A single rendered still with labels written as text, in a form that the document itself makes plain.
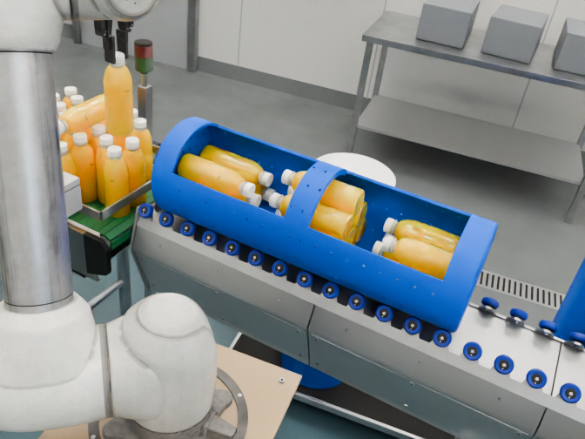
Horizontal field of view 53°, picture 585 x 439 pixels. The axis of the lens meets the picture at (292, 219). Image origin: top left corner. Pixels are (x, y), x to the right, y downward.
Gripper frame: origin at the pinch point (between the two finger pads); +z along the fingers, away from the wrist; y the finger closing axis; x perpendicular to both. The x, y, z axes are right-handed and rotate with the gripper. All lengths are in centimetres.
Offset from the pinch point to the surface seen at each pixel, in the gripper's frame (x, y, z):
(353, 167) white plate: -51, 51, 40
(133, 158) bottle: 1.6, 5.8, 36.1
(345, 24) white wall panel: 67, 317, 91
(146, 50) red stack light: 28, 44, 22
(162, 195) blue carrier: -17.6, -4.6, 35.3
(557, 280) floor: -137, 188, 148
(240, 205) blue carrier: -42, -3, 28
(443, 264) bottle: -93, 4, 26
